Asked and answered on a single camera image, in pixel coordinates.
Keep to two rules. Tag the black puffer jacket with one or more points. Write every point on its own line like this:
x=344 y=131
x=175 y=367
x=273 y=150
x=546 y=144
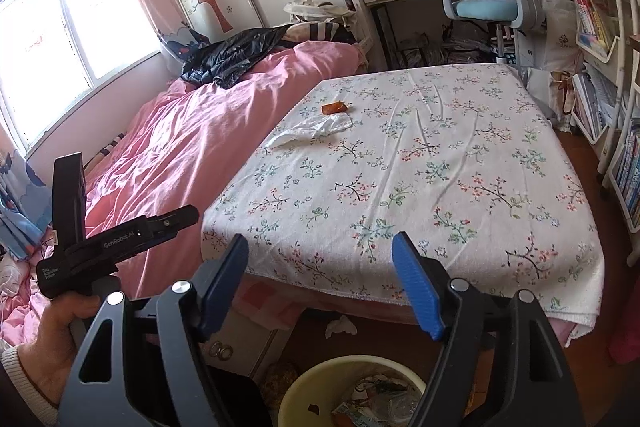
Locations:
x=230 y=54

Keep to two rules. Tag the white bedside cabinet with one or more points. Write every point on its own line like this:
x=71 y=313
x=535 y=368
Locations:
x=250 y=347

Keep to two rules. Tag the yellow plastic bin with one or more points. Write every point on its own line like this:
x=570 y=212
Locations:
x=310 y=387

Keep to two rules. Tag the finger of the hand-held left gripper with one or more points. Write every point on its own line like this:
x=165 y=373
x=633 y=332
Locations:
x=172 y=218

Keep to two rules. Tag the pink duvet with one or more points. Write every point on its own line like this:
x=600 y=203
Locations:
x=200 y=132

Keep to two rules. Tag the small white tissue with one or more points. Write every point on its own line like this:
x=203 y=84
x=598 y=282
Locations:
x=341 y=327

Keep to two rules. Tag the white bag with tree print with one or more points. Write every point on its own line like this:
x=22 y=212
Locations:
x=550 y=37

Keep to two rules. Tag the clear plastic bottle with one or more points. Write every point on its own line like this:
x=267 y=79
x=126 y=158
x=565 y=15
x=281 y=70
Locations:
x=395 y=407

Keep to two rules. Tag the orange snack wrapper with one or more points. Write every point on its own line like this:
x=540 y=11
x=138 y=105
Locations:
x=334 y=108

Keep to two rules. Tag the blue white snack packet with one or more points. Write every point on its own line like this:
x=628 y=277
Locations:
x=357 y=413

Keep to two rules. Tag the white book rack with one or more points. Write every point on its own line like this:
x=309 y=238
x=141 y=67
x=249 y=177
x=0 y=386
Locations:
x=615 y=82

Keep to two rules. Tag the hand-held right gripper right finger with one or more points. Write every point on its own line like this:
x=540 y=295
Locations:
x=417 y=287

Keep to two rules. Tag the window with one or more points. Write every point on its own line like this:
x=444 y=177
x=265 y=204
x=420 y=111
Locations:
x=70 y=42

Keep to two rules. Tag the translucent white plastic wrapper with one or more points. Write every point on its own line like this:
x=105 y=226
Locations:
x=315 y=129

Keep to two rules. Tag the floral tablecloth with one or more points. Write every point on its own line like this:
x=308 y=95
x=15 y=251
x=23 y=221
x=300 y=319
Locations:
x=425 y=167

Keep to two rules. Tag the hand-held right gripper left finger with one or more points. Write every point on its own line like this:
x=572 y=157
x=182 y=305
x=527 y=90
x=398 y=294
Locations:
x=225 y=287

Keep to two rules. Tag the striped pillow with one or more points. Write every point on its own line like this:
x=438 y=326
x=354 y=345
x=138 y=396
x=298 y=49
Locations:
x=105 y=152
x=315 y=32

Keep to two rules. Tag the person's left hand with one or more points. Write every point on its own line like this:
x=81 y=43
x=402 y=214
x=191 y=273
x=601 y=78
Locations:
x=55 y=337

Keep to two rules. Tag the person's left forearm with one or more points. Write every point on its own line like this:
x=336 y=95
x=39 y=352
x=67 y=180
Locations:
x=20 y=382

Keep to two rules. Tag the pink cloth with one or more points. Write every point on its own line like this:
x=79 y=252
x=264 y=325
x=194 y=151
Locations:
x=625 y=332

